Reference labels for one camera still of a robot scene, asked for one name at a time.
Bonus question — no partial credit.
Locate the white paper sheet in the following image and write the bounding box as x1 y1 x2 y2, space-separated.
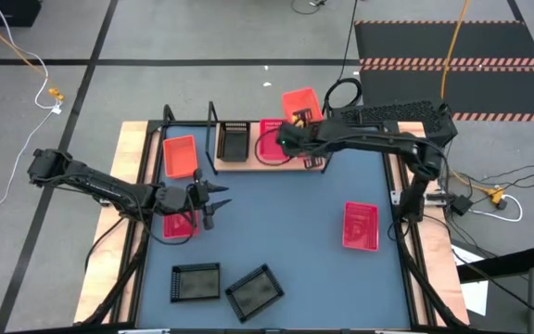
451 244 490 317

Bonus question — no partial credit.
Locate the orange slotted plastic basket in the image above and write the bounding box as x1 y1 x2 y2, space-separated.
161 135 199 180
281 86 324 124

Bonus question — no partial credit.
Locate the yellow power plug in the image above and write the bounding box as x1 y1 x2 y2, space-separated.
486 185 509 211

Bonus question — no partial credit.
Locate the hazard striped black floor mat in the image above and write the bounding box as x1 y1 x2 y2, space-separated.
358 64 534 124
353 19 534 67

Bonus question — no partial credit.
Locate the yellow hanging cable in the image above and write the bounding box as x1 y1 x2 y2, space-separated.
439 0 500 199

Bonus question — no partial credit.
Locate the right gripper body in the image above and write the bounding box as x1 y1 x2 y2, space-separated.
278 122 317 158

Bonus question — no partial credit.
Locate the short white power cable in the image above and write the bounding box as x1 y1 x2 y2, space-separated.
469 193 524 224

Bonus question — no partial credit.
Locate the black slotted plastic basket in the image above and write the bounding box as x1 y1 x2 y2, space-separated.
215 121 252 163
170 262 222 304
223 263 286 324

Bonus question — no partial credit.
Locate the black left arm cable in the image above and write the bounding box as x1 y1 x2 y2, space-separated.
83 203 199 273

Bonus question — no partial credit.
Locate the black frame wooden shelf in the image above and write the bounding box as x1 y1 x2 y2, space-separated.
205 100 331 176

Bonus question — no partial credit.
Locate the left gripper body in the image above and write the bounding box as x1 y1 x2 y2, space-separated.
155 169 215 231

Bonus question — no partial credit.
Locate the orange floor cable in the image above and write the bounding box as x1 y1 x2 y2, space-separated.
0 6 66 102

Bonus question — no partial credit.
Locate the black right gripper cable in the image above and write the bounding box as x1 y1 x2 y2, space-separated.
253 126 297 168

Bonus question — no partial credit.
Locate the long white floor cable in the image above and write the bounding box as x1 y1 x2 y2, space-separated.
0 0 65 225

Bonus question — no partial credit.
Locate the red slotted plastic basket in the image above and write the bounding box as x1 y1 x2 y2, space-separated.
161 211 200 239
341 200 381 253
259 118 292 162

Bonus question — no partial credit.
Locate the blue table mat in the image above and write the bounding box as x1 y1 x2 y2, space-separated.
135 123 413 330

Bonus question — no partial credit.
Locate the black hanging cable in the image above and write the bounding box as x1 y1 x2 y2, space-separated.
324 0 363 115

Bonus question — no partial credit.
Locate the black case on floor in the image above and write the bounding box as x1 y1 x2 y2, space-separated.
0 0 44 28

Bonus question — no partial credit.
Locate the black power adapter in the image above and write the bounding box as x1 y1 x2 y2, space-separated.
451 194 474 217

